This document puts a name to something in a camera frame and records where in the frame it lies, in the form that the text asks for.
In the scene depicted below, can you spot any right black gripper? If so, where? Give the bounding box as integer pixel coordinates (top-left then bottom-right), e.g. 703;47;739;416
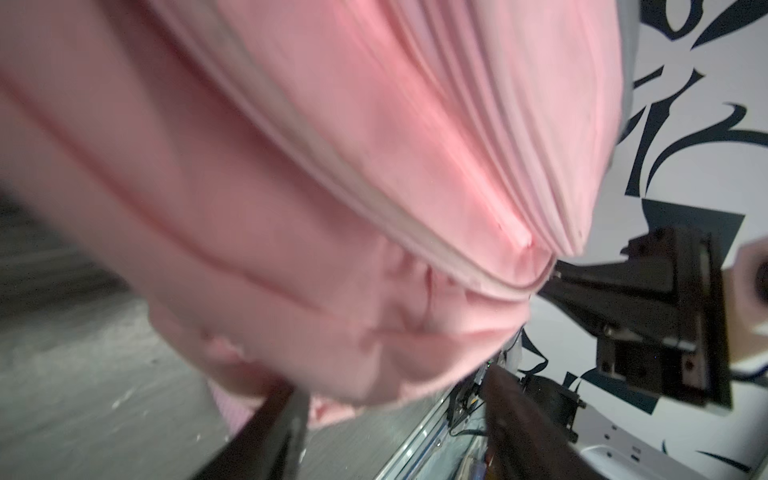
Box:
538;226;733;410

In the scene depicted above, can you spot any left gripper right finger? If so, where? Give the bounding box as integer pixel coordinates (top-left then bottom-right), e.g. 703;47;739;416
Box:
482;365;602;480

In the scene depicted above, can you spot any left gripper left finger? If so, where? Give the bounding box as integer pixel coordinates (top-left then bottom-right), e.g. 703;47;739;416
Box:
192;386;309;480

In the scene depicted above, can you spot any pink student backpack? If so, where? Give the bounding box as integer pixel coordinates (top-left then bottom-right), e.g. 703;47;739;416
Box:
1;1;640;429

